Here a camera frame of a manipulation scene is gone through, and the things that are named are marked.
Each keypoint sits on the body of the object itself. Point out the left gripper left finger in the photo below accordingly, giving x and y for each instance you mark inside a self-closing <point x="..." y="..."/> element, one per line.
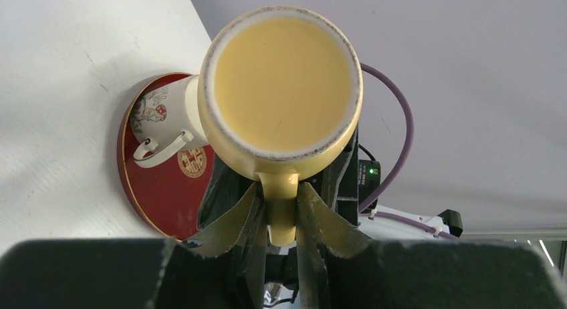
<point x="221" y="266"/>

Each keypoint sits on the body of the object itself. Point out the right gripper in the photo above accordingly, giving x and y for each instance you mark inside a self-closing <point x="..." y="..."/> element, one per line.
<point x="339" y="191"/>

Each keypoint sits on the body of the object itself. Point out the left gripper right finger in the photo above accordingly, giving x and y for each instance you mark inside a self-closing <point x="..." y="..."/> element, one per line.
<point x="341" y="267"/>

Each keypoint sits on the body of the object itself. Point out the yellow mug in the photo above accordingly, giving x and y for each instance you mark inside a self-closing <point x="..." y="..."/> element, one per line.
<point x="280" y="93"/>

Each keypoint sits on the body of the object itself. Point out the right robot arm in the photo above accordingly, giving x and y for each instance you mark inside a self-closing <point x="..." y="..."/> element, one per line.
<point x="449" y="219"/>

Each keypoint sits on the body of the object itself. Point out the cream mug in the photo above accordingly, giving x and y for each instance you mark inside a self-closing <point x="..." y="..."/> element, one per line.
<point x="166" y="121"/>

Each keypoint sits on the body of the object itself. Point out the red round tray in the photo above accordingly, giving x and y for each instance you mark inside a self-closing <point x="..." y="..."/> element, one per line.
<point x="168" y="196"/>

